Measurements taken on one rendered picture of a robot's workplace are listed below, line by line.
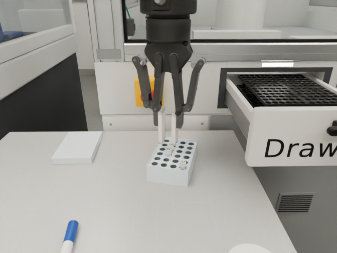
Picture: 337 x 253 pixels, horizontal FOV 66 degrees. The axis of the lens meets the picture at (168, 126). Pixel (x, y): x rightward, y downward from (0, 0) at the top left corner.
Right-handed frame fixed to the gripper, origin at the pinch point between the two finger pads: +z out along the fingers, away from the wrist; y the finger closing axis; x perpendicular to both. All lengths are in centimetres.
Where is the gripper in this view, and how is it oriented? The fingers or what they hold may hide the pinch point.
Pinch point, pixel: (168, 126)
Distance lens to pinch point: 52.1
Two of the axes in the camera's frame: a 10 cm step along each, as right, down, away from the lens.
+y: 9.7, 1.1, -2.2
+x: 2.5, -4.3, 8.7
